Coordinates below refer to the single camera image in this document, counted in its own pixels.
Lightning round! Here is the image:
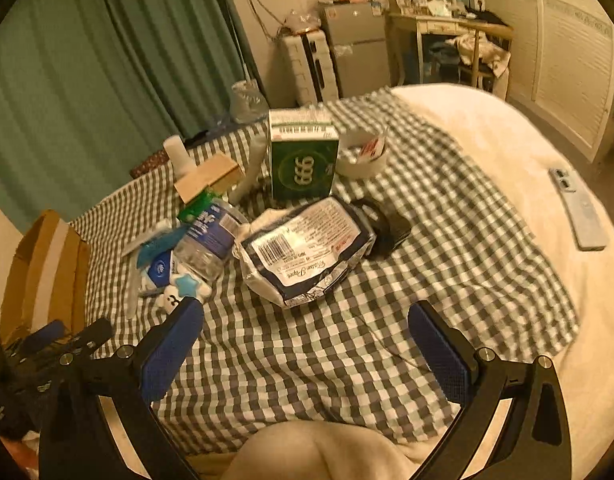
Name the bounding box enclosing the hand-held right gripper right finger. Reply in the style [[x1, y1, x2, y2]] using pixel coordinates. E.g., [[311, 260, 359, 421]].
[[408, 300, 572, 480]]

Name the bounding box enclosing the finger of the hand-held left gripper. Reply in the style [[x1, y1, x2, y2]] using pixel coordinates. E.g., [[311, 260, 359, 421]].
[[7, 321, 68, 361], [47, 317, 114, 366]]

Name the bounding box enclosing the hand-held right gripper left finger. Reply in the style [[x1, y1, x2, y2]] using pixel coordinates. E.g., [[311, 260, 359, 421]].
[[40, 296, 205, 480]]

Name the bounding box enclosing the long white tube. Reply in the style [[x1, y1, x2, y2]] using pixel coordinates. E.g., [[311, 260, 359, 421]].
[[231, 137, 269, 201]]

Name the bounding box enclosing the white blue toy figure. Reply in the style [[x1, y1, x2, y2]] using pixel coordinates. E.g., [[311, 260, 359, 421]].
[[157, 267, 213, 311]]

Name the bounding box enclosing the shiny blue packet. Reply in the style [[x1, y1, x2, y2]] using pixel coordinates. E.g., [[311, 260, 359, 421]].
[[136, 240, 175, 296]]

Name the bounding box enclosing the clear plastic water bottle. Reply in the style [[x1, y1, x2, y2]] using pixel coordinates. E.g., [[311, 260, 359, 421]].
[[173, 197, 250, 281]]

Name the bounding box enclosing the grey white checkered cloth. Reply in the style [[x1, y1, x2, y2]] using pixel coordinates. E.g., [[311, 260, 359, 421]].
[[70, 87, 580, 456]]

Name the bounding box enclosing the black power adapter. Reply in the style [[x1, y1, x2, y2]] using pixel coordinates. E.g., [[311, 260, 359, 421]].
[[354, 199, 413, 260]]

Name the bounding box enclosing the green snack packet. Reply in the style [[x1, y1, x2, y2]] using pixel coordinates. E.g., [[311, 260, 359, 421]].
[[177, 189, 228, 223]]

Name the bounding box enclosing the brown patterned box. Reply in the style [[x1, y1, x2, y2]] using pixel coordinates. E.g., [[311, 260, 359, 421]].
[[130, 155, 170, 179]]

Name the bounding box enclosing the small cardboard box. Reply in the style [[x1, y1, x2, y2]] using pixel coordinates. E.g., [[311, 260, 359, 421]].
[[173, 155, 245, 203]]

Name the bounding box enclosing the white cylindrical bottle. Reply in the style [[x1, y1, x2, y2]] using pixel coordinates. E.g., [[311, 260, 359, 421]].
[[162, 136, 193, 178]]

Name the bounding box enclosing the light blue remote control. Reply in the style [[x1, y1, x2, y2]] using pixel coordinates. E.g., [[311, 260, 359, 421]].
[[548, 166, 608, 252]]

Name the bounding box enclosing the green medicine box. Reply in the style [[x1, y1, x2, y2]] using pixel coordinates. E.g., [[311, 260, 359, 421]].
[[268, 107, 340, 201]]

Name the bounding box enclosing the clear plastic bag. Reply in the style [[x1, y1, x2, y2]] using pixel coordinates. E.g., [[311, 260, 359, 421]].
[[286, 9, 321, 32], [230, 80, 270, 123]]

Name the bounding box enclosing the green curtain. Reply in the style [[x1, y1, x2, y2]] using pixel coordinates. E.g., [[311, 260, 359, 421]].
[[0, 0, 260, 233]]

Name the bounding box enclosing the white clothes pile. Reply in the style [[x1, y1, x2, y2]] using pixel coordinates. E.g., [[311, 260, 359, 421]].
[[444, 35, 510, 78]]

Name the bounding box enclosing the grey refrigerator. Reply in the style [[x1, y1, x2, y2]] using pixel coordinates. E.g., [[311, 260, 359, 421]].
[[319, 2, 393, 101]]

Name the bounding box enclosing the white louvred wardrobe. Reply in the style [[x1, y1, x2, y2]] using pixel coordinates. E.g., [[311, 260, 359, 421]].
[[507, 0, 614, 161]]

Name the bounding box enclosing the cream dressing table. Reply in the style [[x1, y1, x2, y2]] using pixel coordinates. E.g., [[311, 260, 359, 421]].
[[387, 12, 512, 96]]

